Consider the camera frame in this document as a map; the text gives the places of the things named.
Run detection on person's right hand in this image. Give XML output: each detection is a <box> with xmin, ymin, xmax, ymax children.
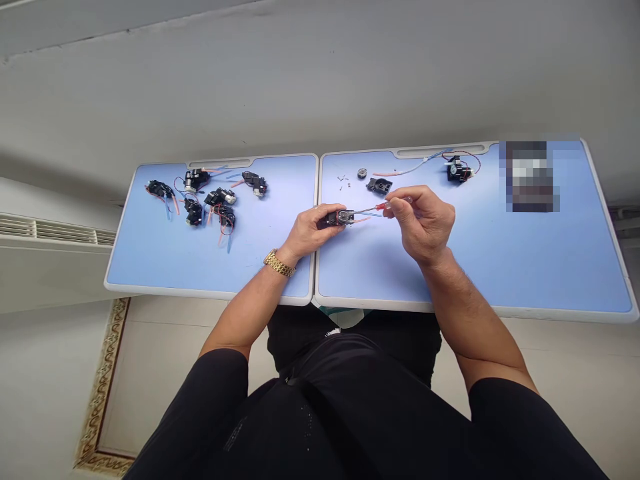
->
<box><xmin>383</xmin><ymin>184</ymin><xmax>457</xmax><ymax>267</ymax></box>

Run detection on person's right index finger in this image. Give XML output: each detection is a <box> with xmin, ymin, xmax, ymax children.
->
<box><xmin>387</xmin><ymin>185</ymin><xmax>432</xmax><ymax>203</ymax></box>

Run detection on black pump with coloured tubes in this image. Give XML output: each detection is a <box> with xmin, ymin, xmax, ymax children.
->
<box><xmin>322</xmin><ymin>207</ymin><xmax>374</xmax><ymax>233</ymax></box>

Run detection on person's body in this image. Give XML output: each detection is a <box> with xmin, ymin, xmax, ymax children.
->
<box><xmin>122</xmin><ymin>305</ymin><xmax>609</xmax><ymax>480</ymax></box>

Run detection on person's left hand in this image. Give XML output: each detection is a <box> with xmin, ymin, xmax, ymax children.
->
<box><xmin>277</xmin><ymin>203</ymin><xmax>347</xmax><ymax>266</ymax></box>

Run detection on blue tube with white connector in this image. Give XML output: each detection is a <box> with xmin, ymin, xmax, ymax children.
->
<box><xmin>398</xmin><ymin>149</ymin><xmax>453</xmax><ymax>175</ymax></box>

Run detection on red clear handled screwdriver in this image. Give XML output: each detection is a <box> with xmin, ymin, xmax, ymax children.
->
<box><xmin>349</xmin><ymin>196</ymin><xmax>413</xmax><ymax>217</ymax></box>

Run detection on pile of black pump motors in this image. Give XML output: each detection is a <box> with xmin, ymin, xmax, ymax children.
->
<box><xmin>143</xmin><ymin>167</ymin><xmax>271</xmax><ymax>254</ymax></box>

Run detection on person's left index finger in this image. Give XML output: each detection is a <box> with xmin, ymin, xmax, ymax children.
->
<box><xmin>301</xmin><ymin>203</ymin><xmax>347</xmax><ymax>219</ymax></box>

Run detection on white wall radiator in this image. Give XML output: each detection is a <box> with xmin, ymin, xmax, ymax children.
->
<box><xmin>0</xmin><ymin>211</ymin><xmax>119</xmax><ymax>249</ymax></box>

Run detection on person's right fingers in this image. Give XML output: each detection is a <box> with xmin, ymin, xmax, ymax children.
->
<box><xmin>401</xmin><ymin>212</ymin><xmax>437</xmax><ymax>247</ymax></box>

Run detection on black pump with red wires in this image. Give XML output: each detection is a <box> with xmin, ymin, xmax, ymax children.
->
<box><xmin>441</xmin><ymin>152</ymin><xmax>482</xmax><ymax>183</ymax></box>

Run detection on rug with ornate border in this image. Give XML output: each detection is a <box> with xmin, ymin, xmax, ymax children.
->
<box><xmin>73</xmin><ymin>297</ymin><xmax>132</xmax><ymax>479</ymax></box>

